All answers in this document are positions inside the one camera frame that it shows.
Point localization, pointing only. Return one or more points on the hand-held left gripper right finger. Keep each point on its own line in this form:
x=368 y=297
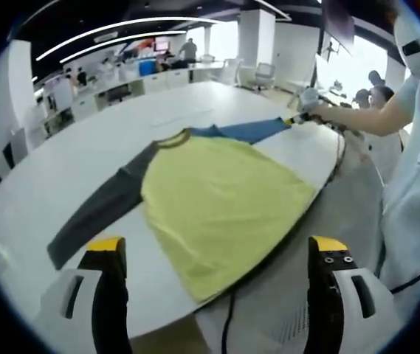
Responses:
x=324 y=302

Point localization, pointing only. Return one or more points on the white mesh office chair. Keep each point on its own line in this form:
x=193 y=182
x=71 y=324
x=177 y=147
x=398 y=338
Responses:
x=231 y=72
x=265 y=75

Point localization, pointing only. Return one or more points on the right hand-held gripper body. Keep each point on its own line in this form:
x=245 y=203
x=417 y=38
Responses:
x=307 y=97

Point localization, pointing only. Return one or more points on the white square pillar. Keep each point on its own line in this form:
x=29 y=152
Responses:
x=8 y=103

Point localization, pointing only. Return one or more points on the yellow garment blue grey sleeves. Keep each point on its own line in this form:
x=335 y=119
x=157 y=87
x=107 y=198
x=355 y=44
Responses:
x=213 y=191

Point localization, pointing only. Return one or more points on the white table strip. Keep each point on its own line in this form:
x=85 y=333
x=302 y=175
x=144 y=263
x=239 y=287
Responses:
x=184 y=118

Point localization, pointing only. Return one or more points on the long white counter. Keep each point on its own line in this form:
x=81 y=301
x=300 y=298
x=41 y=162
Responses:
x=158 y=83

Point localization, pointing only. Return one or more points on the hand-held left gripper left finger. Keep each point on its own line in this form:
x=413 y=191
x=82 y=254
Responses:
x=110 y=302

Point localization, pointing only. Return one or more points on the person's right hand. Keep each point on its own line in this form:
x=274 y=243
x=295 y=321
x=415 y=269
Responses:
x=324 y=114

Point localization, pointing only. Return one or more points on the black office chair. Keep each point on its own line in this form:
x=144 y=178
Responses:
x=117 y=94

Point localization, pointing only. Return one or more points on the white worn device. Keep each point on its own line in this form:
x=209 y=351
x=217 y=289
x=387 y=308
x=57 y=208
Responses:
x=416 y=48

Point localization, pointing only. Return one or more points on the white perforated chair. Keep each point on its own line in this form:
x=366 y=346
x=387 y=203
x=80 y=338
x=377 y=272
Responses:
x=305 y=258

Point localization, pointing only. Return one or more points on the blue container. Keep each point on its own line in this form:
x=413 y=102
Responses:
x=147 y=67

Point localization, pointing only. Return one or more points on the pink screen monitor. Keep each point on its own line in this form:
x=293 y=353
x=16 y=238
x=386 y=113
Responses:
x=161 y=43

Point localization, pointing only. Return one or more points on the black panel stand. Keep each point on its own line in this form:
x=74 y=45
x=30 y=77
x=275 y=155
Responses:
x=337 y=26

